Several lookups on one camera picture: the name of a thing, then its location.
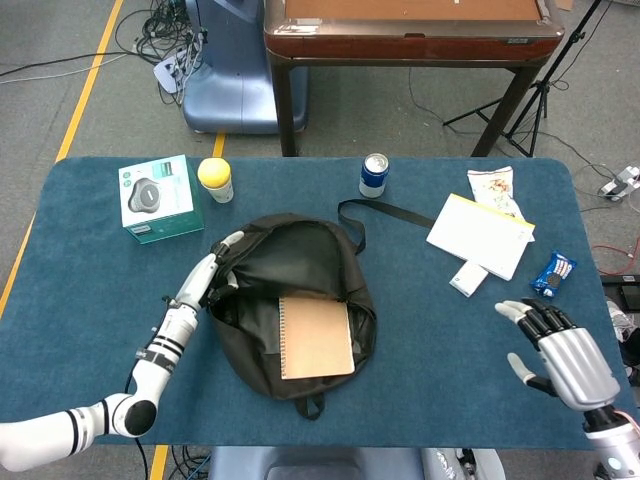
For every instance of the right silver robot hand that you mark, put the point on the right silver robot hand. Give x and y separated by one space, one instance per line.
575 365

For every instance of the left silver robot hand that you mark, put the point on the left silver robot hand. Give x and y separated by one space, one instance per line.
197 280

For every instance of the black fabric backpack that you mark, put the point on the black fabric backpack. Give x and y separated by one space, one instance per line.
295 255

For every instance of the kraft spiral notebook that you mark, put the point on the kraft spiral notebook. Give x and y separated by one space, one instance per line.
317 337

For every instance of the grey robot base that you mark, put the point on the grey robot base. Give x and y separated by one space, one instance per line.
325 465

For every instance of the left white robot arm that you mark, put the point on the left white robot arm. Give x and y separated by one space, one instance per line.
150 375

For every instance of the white printed snack bag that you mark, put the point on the white printed snack bag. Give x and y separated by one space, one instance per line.
492 187

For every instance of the teal Philips product box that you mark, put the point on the teal Philips product box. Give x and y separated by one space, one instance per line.
160 205

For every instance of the blue cookie pack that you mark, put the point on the blue cookie pack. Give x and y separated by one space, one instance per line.
554 274

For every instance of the yellow-lidded white jar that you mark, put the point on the yellow-lidded white jar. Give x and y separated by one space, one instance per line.
215 175

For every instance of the small white box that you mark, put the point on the small white box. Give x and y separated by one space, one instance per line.
467 281

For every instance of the white book with yellow edge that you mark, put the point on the white book with yellow edge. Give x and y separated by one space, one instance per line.
480 235

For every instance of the blue soda can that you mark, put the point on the blue soda can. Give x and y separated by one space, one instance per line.
373 177

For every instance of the white power strip with plugs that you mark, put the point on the white power strip with plugs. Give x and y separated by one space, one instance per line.
167 75

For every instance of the black tripod stand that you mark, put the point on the black tripod stand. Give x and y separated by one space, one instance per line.
542 85

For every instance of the brown mahjong table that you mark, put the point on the brown mahjong table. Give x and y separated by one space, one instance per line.
410 47

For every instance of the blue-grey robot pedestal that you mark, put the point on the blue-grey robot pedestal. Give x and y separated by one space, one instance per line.
230 75

